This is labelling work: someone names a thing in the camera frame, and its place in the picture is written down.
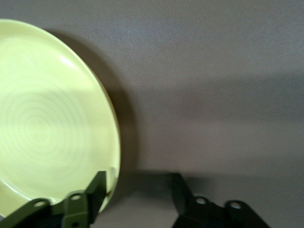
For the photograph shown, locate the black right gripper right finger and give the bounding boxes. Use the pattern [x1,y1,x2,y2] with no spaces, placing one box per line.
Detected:
[170,172,268,228]

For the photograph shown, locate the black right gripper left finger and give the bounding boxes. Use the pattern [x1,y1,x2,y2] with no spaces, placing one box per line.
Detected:
[0,171,108,228]

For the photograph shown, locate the yellow plate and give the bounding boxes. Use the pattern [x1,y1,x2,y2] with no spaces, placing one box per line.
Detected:
[0,19,122,214]

